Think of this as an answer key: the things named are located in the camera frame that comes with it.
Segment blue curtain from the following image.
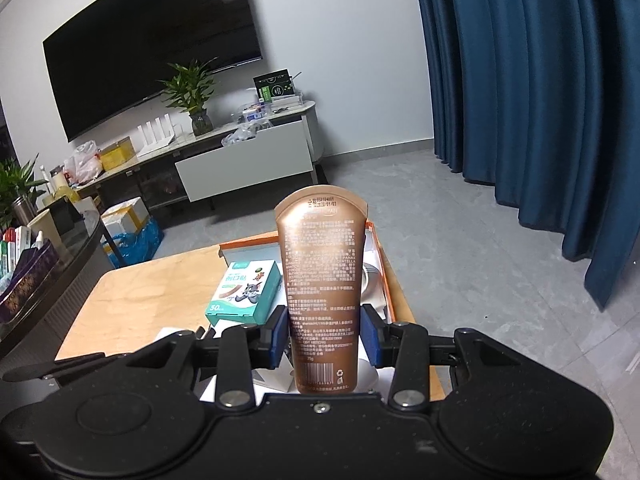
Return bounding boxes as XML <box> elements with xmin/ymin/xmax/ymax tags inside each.
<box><xmin>410</xmin><ymin>0</ymin><xmax>640</xmax><ymax>312</ymax></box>

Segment black glass table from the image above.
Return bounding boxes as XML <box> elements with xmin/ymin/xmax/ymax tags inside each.
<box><xmin>0</xmin><ymin>209</ymin><xmax>117</xmax><ymax>362</ymax></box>

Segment yellow box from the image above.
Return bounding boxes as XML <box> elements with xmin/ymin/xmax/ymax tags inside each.
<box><xmin>98</xmin><ymin>137</ymin><xmax>136</xmax><ymax>171</ymax></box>

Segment white router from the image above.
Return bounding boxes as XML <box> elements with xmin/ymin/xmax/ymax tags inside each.
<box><xmin>136</xmin><ymin>114</ymin><xmax>177</xmax><ymax>149</ymax></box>

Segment blue plastic bag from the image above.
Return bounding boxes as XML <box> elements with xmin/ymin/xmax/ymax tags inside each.
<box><xmin>102</xmin><ymin>217</ymin><xmax>165</xmax><ymax>269</ymax></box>

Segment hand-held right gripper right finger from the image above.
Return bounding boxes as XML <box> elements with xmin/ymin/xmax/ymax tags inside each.
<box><xmin>361</xmin><ymin>304</ymin><xmax>511</xmax><ymax>409</ymax></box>

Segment potted plant in metal pot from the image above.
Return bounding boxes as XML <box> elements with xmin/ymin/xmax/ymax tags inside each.
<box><xmin>0</xmin><ymin>154</ymin><xmax>47</xmax><ymax>232</ymax></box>

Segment purple box of toiletries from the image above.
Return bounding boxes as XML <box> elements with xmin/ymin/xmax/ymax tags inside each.
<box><xmin>0</xmin><ymin>225</ymin><xmax>62</xmax><ymax>327</ymax></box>

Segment orange box lid white inside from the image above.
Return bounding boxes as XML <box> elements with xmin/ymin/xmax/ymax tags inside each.
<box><xmin>196</xmin><ymin>219</ymin><xmax>447</xmax><ymax>404</ymax></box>

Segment green and white box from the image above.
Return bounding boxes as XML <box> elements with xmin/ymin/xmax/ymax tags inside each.
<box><xmin>204</xmin><ymin>258</ymin><xmax>282</xmax><ymax>326</ymax></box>

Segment black wall television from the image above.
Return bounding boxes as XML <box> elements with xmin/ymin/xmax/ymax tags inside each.
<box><xmin>42</xmin><ymin>0</ymin><xmax>264</xmax><ymax>144</ymax></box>

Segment brown tube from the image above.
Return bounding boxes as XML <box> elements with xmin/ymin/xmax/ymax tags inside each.
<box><xmin>274</xmin><ymin>186</ymin><xmax>370</xmax><ymax>394</ymax></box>

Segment potted plant in glass vase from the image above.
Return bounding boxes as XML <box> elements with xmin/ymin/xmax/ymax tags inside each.
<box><xmin>158</xmin><ymin>57</ymin><xmax>219</xmax><ymax>136</ymax></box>

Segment white and red plastic bag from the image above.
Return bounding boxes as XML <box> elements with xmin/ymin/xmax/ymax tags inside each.
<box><xmin>63</xmin><ymin>140</ymin><xmax>104</xmax><ymax>185</ymax></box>

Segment pile of clear packets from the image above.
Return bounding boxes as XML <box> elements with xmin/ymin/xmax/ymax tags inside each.
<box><xmin>220</xmin><ymin>100</ymin><xmax>302</xmax><ymax>147</ymax></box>

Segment black box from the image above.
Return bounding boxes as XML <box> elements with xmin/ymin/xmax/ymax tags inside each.
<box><xmin>27</xmin><ymin>195</ymin><xmax>84</xmax><ymax>247</ymax></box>

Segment dark green box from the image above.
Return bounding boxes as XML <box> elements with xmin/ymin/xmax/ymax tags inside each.
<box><xmin>252</xmin><ymin>68</ymin><xmax>296</xmax><ymax>104</ymax></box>

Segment grey television cabinet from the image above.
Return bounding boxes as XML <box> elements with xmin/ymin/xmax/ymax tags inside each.
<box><xmin>74</xmin><ymin>100</ymin><xmax>329</xmax><ymax>212</ymax></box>

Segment white and yellow carton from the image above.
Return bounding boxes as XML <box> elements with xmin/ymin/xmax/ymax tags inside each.
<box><xmin>101</xmin><ymin>197</ymin><xmax>151</xmax><ymax>242</ymax></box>

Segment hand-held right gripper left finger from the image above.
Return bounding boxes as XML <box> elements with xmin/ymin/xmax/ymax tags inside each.
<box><xmin>127</xmin><ymin>306</ymin><xmax>291</xmax><ymax>407</ymax></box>

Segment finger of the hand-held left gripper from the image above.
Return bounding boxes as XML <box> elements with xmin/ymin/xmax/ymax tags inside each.
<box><xmin>2</xmin><ymin>353</ymin><xmax>131</xmax><ymax>383</ymax></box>

